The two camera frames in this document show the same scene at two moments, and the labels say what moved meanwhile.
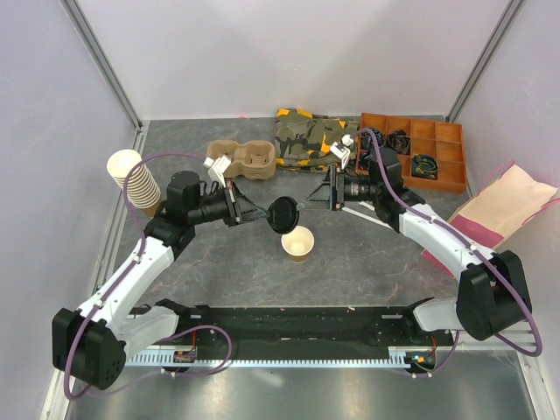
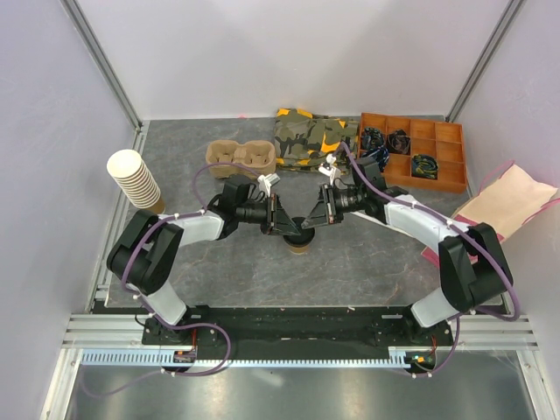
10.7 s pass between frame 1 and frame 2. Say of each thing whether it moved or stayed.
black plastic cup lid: moved
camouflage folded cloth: stayed
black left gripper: moved
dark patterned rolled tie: stayed
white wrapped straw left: stayed
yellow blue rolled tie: stayed
